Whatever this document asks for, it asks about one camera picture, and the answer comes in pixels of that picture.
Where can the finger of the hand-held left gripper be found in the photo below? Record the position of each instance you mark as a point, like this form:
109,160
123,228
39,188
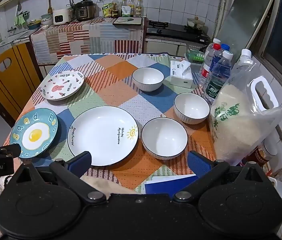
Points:
11,150

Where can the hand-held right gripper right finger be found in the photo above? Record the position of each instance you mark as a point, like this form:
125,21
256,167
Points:
197,163

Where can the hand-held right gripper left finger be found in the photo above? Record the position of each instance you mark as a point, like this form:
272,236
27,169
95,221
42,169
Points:
79,163

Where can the blue fried egg plate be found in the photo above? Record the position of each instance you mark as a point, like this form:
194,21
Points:
34,133

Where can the large white plate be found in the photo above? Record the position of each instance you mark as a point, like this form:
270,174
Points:
101,132

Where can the white ribbed bowl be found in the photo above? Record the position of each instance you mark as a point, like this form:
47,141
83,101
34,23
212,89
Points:
148,78
191,107
164,137

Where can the rabbit printed white plate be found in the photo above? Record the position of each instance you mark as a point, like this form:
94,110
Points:
62,86

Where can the blue folder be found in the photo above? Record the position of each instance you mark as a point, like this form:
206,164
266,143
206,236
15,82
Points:
163,186

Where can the brown label can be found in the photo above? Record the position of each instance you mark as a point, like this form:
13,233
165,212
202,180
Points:
262,155

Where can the clear bottle green label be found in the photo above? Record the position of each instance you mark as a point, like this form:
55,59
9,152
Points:
214,90

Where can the checked patchwork tablecloth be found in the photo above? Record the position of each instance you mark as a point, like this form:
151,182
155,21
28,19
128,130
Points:
121,97

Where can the white tissue box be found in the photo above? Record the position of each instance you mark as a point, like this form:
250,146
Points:
179,76

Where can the clear bottle red label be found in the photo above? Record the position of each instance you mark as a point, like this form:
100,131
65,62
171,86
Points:
205,73

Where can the green dish basket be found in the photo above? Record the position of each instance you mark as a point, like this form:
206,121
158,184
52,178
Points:
194,55

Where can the bottle with blue cap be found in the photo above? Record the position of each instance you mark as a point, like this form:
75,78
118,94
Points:
224,47

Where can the sink faucet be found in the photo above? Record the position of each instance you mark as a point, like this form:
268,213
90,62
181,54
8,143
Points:
12,30

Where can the white base cabinet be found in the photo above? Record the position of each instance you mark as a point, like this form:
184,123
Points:
161,46

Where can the striped patchwork counter cloth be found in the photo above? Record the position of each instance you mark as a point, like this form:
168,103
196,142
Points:
81,38

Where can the blue basin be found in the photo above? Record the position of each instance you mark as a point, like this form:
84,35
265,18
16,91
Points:
34,25

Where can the green cloth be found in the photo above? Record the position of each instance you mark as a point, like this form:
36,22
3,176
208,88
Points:
20,19

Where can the black gas stove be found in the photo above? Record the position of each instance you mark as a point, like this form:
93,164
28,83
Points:
175,31

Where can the pale cooking pot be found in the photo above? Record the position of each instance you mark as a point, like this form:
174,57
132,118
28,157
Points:
195,23

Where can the white rice cooker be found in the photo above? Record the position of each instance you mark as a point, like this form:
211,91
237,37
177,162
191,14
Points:
61,17

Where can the wooden spatula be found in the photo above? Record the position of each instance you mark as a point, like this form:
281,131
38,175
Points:
50,8

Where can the white cutting board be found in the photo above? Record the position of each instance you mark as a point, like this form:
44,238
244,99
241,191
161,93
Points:
128,20

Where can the stainless steel sheet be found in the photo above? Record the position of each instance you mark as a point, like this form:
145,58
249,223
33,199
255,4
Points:
245,20

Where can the black pressure cooker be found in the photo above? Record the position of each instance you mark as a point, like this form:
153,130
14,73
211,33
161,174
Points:
84,11

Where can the yellow green snack bag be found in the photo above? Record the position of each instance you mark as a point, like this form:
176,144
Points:
107,10

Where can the cooking oil bottle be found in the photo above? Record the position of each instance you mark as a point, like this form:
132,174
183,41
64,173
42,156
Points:
131,6
124,8
116,8
138,8

